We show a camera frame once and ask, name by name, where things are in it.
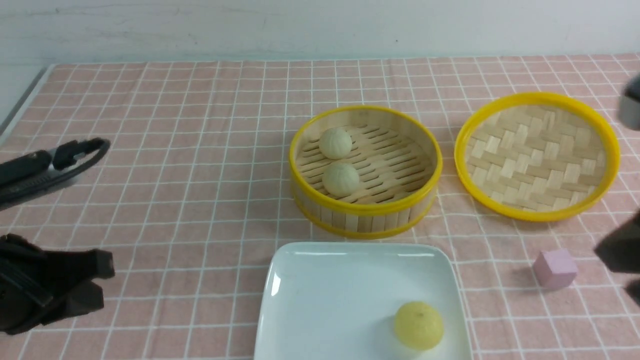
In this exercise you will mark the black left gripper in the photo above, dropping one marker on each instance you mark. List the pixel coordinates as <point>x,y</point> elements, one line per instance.
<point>27,300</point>

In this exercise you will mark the white steamed bun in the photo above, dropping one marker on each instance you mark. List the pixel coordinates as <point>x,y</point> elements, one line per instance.
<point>335,143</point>
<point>341,179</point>

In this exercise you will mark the white square plate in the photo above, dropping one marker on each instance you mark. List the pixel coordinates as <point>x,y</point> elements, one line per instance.
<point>337,301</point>

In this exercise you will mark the yellow steamed bun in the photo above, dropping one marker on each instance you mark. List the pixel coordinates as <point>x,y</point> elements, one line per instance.
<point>418,326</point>

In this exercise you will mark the yellow bamboo steamer basket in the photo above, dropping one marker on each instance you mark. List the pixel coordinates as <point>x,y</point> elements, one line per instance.
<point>398,161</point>

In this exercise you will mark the yellow bamboo steamer lid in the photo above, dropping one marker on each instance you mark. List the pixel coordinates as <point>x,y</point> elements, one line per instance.
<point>537,156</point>

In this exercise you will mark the pink cube block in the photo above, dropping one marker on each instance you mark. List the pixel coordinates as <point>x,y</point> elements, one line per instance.
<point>555,269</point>

